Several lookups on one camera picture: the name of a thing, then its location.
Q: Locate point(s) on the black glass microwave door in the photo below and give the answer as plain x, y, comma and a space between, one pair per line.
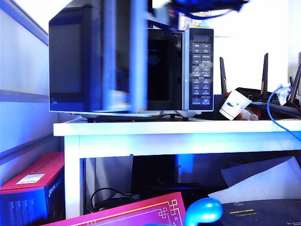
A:
77, 66

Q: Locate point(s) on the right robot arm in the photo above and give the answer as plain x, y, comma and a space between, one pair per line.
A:
207, 5

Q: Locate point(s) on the silver black microwave oven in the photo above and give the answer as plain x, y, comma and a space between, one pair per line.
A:
202, 70

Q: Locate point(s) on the pink box gold pattern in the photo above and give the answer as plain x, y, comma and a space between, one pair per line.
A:
131, 212

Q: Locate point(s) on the red blue product box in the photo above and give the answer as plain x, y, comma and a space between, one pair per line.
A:
28, 188

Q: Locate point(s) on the black box yellow label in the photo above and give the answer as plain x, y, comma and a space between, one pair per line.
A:
265, 213

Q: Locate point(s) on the white table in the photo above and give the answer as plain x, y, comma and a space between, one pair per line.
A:
164, 141

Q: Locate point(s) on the black computer case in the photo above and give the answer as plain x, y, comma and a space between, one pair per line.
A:
152, 169

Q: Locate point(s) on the white blue paper cup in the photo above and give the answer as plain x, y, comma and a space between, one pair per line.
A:
232, 104

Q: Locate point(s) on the white red plastic connector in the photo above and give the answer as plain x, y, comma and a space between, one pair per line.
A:
249, 115

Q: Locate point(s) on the black router with antennas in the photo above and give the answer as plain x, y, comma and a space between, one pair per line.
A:
258, 94

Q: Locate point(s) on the glossy blue rounded object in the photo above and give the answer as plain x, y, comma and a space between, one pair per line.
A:
202, 210

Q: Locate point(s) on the white foam sheet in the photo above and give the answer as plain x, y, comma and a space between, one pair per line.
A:
263, 181

